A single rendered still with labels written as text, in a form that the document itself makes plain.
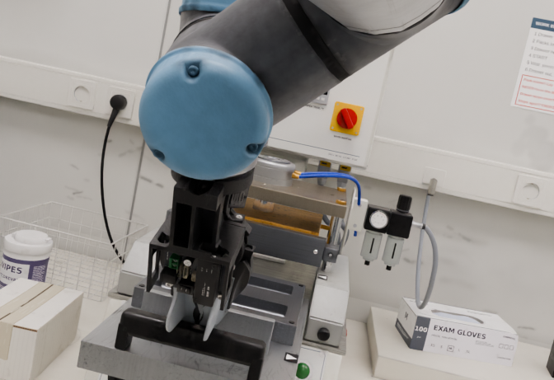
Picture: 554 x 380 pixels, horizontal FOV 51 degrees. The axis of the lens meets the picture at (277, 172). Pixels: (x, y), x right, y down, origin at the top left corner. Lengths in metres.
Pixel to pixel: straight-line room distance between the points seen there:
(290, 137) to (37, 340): 0.55
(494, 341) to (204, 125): 1.11
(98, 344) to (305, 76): 0.40
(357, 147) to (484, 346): 0.52
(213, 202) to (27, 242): 0.76
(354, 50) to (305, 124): 0.78
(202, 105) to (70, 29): 1.31
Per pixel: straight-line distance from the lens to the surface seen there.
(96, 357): 0.65
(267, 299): 0.77
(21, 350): 0.99
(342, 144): 1.10
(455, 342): 1.33
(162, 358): 0.63
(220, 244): 0.51
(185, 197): 0.47
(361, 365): 1.28
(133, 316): 0.62
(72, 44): 1.61
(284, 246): 0.90
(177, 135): 0.32
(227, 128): 0.32
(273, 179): 0.95
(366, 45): 0.33
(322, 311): 0.84
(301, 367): 0.83
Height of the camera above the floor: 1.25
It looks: 7 degrees down
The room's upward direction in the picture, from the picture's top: 12 degrees clockwise
